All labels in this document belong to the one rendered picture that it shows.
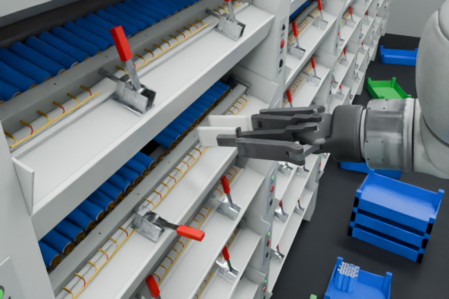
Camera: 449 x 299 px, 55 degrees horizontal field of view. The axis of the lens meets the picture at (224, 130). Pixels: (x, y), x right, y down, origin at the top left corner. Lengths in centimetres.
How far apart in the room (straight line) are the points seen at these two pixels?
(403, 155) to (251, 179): 51
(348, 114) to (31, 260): 38
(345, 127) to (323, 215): 152
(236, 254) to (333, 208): 109
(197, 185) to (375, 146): 28
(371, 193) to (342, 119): 143
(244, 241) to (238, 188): 19
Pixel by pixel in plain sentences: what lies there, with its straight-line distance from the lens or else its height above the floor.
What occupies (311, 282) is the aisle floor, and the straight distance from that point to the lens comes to 177.
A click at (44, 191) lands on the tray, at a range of 39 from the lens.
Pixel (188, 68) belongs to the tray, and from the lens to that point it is 58.
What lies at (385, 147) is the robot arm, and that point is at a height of 107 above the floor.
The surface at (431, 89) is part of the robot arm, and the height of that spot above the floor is 119.
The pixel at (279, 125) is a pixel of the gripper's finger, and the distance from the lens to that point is 62.
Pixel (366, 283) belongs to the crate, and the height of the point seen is 1.
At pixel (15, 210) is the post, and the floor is 113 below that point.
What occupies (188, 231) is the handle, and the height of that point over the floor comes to 96.
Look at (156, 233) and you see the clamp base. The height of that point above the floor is 94.
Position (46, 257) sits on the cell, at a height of 97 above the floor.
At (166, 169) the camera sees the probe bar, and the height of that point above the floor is 97.
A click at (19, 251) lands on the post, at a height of 109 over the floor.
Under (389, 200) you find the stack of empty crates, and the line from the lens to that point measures 195.
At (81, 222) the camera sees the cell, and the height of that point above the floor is 97.
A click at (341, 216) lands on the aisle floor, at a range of 207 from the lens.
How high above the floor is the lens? 134
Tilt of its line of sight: 31 degrees down
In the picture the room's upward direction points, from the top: straight up
